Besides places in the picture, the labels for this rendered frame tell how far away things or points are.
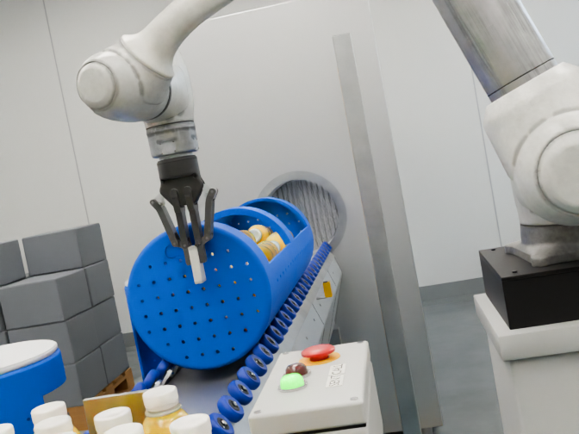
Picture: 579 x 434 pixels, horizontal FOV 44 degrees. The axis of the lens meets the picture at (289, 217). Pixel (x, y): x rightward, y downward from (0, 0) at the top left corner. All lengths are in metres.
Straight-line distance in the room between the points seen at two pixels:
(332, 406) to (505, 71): 0.56
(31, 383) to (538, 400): 0.91
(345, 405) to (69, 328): 3.97
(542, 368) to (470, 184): 4.94
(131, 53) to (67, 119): 5.47
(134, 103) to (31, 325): 3.53
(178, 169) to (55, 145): 5.39
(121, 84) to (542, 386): 0.78
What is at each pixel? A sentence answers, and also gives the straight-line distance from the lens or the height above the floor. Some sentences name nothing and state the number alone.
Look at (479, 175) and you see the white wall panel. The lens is 6.07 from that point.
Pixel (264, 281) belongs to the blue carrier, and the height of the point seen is 1.10.
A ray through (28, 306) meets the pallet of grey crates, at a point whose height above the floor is 0.79.
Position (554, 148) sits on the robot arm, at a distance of 0.95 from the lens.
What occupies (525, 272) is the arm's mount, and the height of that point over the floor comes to 1.08.
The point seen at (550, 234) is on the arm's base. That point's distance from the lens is 1.21.
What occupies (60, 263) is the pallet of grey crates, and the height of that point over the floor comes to 0.98.
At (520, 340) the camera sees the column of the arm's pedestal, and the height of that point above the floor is 0.99.
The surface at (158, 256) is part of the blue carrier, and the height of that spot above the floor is 1.18.
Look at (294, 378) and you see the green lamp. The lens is 0.68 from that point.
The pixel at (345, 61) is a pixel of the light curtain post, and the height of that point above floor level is 1.61.
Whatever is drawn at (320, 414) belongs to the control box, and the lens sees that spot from 0.63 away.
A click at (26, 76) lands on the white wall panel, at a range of 6.83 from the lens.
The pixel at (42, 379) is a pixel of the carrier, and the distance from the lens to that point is 1.51.
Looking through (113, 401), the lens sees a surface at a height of 1.04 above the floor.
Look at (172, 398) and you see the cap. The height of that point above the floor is 1.07.
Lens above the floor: 1.30
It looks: 4 degrees down
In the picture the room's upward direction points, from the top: 11 degrees counter-clockwise
